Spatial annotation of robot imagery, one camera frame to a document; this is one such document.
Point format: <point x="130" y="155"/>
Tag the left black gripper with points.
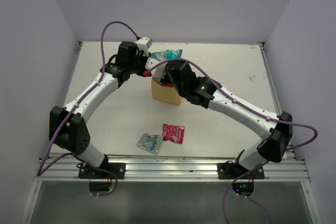
<point x="140" y="54"/>

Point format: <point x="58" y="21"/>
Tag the teal snack packet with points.
<point x="166" y="55"/>

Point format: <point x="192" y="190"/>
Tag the brown paper bag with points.
<point x="165" y="94"/>

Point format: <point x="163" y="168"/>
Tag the small pink snack packet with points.
<point x="173" y="133"/>

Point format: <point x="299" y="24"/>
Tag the small silver blue snack packet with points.
<point x="150" y="143"/>

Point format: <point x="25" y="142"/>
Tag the red rice cracker packet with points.
<point x="165" y="84"/>

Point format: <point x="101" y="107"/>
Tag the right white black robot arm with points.
<point x="274" y="130"/>

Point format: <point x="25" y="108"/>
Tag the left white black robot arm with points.
<point x="68" y="125"/>

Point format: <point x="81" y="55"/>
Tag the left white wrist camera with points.
<point x="144" y="43"/>

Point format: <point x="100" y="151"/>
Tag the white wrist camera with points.
<point x="155" y="68"/>
<point x="144" y="43"/>

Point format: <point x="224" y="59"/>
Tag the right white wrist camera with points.
<point x="155" y="68"/>

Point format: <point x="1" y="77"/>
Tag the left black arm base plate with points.
<point x="107" y="170"/>

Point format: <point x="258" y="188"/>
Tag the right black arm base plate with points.
<point x="231" y="170"/>

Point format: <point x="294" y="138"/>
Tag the aluminium mounting rail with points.
<point x="179" y="169"/>

